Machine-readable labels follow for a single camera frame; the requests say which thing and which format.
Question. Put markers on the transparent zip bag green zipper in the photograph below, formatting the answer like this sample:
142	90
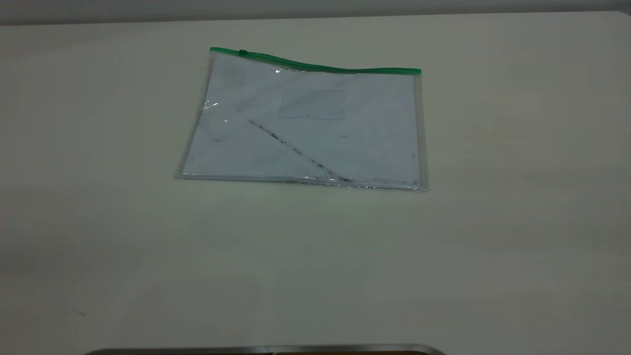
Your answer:
315	148

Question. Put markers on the silver metal rim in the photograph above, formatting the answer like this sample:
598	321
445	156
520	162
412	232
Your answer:
266	349

